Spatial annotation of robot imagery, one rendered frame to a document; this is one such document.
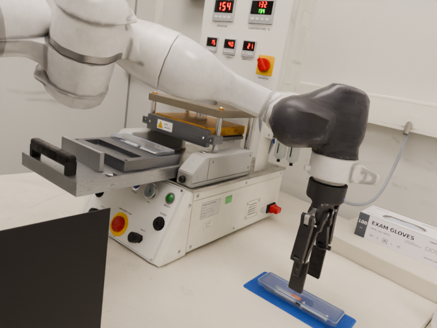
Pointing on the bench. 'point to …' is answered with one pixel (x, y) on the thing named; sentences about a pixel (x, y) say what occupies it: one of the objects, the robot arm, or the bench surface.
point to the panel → (140, 215)
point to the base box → (216, 214)
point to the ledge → (385, 261)
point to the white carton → (398, 233)
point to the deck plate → (223, 180)
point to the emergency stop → (118, 224)
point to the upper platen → (230, 129)
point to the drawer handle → (66, 158)
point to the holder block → (128, 155)
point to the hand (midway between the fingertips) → (307, 271)
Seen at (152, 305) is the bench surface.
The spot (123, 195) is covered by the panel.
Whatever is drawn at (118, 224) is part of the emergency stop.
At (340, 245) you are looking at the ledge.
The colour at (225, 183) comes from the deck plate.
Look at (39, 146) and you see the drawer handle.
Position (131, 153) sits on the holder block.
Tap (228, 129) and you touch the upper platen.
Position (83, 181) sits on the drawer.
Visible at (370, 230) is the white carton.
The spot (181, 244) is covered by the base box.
